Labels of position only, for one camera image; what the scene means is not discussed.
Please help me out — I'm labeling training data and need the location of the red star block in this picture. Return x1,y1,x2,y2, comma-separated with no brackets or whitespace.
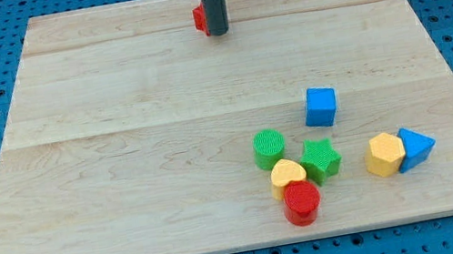
192,4,210,36

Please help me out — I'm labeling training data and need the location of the blue triangle block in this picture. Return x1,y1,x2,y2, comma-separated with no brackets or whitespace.
398,127,436,173

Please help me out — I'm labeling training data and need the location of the green star block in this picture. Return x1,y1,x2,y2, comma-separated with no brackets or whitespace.
299,138,342,186

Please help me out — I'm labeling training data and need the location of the yellow heart block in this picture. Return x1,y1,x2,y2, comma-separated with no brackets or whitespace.
270,158,307,200

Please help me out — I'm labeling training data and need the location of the light wooden board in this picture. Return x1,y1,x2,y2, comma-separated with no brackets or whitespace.
0,0,453,254

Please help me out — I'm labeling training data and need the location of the green cylinder block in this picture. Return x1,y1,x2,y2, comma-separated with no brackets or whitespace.
252,128,286,170

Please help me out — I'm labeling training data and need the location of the red cylinder block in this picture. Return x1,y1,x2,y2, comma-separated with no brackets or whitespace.
284,180,321,227

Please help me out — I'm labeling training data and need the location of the blue cube block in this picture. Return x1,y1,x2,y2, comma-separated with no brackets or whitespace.
305,87,337,127

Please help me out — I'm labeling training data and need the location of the yellow hexagon block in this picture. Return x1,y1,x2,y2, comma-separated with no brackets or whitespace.
364,133,406,178

